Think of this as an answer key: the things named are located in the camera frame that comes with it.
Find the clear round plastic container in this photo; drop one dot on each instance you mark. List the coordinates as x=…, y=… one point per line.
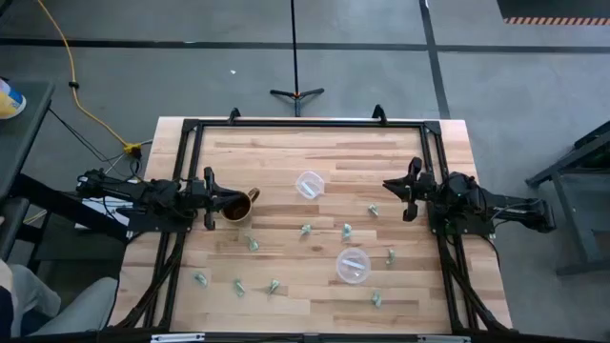
x=353, y=266

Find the dark grey desk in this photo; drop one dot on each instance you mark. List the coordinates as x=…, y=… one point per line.
x=24, y=138

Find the person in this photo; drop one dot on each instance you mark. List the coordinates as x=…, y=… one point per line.
x=81, y=309

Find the white paper sheet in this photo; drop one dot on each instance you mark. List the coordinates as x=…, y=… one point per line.
x=107, y=209

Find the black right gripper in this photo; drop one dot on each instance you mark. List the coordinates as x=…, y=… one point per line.
x=419, y=188

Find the black tripod stand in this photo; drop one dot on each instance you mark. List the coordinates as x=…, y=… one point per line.
x=294, y=47

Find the silver metal bracket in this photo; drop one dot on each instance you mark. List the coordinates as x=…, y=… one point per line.
x=177, y=337
x=443, y=339

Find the black mat with hazard stripe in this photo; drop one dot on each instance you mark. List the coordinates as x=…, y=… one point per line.
x=553, y=9

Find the brown teal ceramic mug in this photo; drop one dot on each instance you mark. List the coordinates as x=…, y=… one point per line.
x=238, y=212

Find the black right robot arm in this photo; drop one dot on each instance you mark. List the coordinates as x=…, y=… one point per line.
x=505, y=207

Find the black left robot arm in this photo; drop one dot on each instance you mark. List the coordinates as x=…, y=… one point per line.
x=143, y=190

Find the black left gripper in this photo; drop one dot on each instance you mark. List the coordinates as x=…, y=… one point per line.
x=209, y=197

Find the dark metal table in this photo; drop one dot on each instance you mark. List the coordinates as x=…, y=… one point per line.
x=572, y=152

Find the yellow white wipes canister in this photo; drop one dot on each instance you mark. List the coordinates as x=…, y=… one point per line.
x=9, y=100

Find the black aluminium table frame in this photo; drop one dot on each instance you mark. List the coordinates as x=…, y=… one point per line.
x=310, y=124

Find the clear square plastic container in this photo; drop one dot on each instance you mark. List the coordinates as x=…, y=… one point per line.
x=310, y=185

